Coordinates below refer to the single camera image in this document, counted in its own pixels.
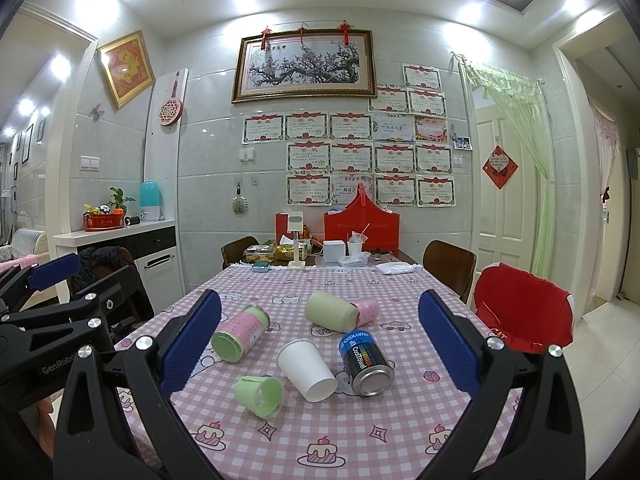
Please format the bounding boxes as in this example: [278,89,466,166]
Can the small light green cup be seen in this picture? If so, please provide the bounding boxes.
[233,376,284,419]

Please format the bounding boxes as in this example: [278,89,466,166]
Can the small pink cup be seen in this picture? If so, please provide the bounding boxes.
[352,298,380,327]

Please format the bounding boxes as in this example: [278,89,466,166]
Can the white paper cup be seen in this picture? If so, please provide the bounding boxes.
[276,338,337,403]

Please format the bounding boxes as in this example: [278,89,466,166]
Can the large pale green cup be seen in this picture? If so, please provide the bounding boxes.
[305,290,359,333]

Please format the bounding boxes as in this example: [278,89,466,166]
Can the plastic cup with straw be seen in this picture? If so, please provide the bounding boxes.
[347,226,369,258]

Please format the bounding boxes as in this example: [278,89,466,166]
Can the pink green canister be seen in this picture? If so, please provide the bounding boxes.
[212,304,271,363]

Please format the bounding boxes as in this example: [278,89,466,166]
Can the chair with black jacket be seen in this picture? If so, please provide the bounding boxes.
[66,246,154,342]

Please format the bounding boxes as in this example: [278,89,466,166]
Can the red chair cover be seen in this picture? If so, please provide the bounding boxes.
[473,263,574,353]

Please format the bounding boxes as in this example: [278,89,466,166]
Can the brown wooden chair right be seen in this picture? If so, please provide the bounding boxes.
[423,240,477,304]

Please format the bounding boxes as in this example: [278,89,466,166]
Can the brown wooden chair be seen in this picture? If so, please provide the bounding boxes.
[221,236,258,269]
[423,240,477,304]

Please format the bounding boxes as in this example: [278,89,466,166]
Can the black metal can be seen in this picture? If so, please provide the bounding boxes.
[338,330,395,398]

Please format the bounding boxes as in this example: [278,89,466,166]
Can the brown wooden chair far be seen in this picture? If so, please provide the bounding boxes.
[221,236,258,269]

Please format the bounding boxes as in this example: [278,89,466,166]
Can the white sideboard cabinet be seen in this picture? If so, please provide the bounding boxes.
[53,220,184,313]

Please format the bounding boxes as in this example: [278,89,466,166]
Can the green potted plant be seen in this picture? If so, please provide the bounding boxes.
[107,186,134,214]

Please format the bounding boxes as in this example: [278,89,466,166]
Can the snack packages pile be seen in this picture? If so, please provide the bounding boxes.
[243,244,294,266]

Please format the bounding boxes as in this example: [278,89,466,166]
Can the red gift box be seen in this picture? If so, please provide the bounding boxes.
[323,184,400,252]

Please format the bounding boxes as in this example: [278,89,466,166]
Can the pink checkered tablecloth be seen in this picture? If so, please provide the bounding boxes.
[113,258,522,480]

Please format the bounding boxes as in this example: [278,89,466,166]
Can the white panel door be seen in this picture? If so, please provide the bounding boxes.
[476,105,538,271]

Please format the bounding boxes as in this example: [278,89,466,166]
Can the teal humidifier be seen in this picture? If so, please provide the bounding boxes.
[140,181,163,222]

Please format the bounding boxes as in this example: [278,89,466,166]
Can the white square box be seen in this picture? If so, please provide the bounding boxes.
[322,240,346,264]

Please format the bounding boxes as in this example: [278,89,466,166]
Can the white desk lamp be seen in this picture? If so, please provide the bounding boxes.
[288,211,306,270]

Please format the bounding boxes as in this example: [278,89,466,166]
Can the red diamond door sign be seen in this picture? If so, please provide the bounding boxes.
[483,145,518,190]

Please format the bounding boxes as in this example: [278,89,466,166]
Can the gold framed red picture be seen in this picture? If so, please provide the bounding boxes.
[96,30,155,110]

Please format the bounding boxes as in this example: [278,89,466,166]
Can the green sheer curtain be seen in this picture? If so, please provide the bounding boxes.
[454,54,555,278]

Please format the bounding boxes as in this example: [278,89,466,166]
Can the framed plum blossom painting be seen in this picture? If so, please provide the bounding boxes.
[231,25,378,104]

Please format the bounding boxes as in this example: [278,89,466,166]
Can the hanging wall brush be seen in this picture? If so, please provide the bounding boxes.
[232,182,248,214]

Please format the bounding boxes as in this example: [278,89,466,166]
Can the red round wall ornament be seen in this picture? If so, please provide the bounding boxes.
[158,72,183,127]

